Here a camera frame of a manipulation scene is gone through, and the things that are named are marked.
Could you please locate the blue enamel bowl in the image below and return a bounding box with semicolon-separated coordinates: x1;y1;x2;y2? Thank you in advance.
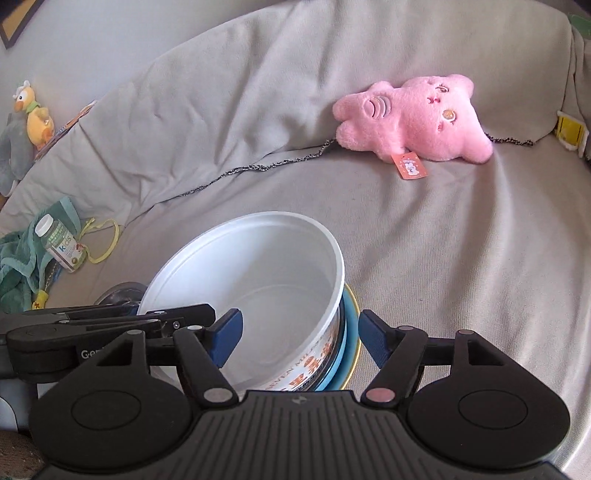
314;291;346;391

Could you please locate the kids vitamin bottle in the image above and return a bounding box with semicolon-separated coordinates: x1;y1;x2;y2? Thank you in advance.
34;214;86;273

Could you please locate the pink plush toy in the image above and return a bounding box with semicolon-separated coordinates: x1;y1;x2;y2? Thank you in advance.
332;74;494;164

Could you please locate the white paper noodle bowl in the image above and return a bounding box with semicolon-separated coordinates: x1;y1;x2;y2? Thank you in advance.
138;211;345;394

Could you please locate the yellow toy charm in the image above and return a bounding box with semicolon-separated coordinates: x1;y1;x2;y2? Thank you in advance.
31;289;49;310

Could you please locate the yellow cord loop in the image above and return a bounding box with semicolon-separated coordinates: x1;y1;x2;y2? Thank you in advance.
78;217;122;265

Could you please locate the beige sofa cover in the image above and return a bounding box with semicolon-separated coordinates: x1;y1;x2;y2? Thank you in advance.
1;1;590;479

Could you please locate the yellow white small box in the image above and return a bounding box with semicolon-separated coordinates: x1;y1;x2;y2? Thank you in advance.
555;111;589;157

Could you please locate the stainless steel bowl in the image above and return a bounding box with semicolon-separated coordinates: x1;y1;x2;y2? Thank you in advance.
95;282;147;305

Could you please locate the yellow duck plush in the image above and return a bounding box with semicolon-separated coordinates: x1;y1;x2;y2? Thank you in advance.
13;80;55;150

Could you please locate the white bowl yellow rim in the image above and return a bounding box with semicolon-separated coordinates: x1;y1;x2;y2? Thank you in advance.
328;284;362;390

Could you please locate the grey plush toy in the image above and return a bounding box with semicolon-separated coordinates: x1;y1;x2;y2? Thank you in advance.
0;112;35;197

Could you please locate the green towel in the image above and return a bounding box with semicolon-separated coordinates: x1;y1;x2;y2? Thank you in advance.
1;196;81;314

